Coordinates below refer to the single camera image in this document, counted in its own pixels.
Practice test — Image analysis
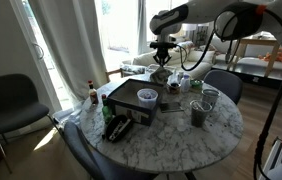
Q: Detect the black chair with metal legs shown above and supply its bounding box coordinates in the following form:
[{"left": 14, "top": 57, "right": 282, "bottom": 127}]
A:
[{"left": 0, "top": 73, "right": 60, "bottom": 175}]

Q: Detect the white curtain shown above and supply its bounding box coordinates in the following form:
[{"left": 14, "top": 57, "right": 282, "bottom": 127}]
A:
[{"left": 27, "top": 0, "right": 109, "bottom": 101}]

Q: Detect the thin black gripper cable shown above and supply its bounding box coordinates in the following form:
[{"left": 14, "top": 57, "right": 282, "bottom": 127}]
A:
[{"left": 175, "top": 31, "right": 237, "bottom": 72}]

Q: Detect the white plastic tub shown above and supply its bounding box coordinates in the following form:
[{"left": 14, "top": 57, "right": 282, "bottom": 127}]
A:
[{"left": 136, "top": 87, "right": 159, "bottom": 110}]

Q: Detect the black oval case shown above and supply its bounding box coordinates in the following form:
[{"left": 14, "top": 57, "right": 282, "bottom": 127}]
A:
[{"left": 103, "top": 114, "right": 135, "bottom": 144}]

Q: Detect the grey table cloth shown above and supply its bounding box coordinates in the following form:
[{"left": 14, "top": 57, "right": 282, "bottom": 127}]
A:
[{"left": 149, "top": 65, "right": 174, "bottom": 86}]

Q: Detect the green glass bottle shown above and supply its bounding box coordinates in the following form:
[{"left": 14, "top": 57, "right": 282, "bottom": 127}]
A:
[{"left": 100, "top": 93, "right": 114, "bottom": 125}]

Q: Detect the clear plastic cup with beans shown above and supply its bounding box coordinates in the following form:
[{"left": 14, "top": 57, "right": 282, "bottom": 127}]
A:
[{"left": 189, "top": 99, "right": 213, "bottom": 128}]

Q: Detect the orange cloth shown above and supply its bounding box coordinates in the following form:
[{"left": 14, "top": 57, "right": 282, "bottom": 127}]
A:
[{"left": 258, "top": 46, "right": 282, "bottom": 65}]

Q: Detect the small dark jar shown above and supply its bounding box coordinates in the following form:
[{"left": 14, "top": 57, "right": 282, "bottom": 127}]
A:
[{"left": 168, "top": 82, "right": 182, "bottom": 95}]

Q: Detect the wooden side table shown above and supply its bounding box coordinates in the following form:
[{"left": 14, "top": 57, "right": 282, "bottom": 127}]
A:
[{"left": 226, "top": 36, "right": 280, "bottom": 78}]

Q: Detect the white squeeze bottle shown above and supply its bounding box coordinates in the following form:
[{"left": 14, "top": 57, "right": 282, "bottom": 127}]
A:
[{"left": 169, "top": 68, "right": 181, "bottom": 85}]

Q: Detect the dark grey chair behind table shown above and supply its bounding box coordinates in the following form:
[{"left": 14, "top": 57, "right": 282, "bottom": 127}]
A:
[{"left": 203, "top": 69, "right": 244, "bottom": 106}]

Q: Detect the green-lidded jar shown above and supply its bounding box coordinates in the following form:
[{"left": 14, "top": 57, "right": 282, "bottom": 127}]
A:
[{"left": 190, "top": 79, "right": 205, "bottom": 91}]

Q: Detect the black and yellow card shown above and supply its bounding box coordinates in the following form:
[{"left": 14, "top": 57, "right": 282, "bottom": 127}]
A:
[{"left": 159, "top": 101, "right": 185, "bottom": 114}]

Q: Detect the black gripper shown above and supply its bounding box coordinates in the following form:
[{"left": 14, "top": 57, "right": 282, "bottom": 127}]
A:
[{"left": 149, "top": 40, "right": 179, "bottom": 68}]

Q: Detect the blue-grey chair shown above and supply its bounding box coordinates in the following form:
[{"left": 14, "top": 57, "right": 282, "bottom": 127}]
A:
[{"left": 62, "top": 120, "right": 159, "bottom": 180}]

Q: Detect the patterned cushion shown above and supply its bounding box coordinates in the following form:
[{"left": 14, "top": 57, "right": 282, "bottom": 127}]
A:
[{"left": 120, "top": 63, "right": 148, "bottom": 78}]

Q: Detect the clear drinking glass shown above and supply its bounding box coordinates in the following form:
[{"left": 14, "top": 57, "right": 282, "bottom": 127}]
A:
[{"left": 201, "top": 88, "right": 221, "bottom": 109}]

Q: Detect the dark cardboard box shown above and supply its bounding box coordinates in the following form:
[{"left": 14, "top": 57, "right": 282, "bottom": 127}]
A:
[{"left": 106, "top": 78, "right": 166, "bottom": 127}]

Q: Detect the red-capped hot sauce bottle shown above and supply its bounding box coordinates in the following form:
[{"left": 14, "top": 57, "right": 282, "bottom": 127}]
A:
[{"left": 87, "top": 79, "right": 100, "bottom": 106}]

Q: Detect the cream sofa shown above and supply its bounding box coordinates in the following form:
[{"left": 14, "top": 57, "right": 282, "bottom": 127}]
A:
[{"left": 120, "top": 40, "right": 217, "bottom": 80}]

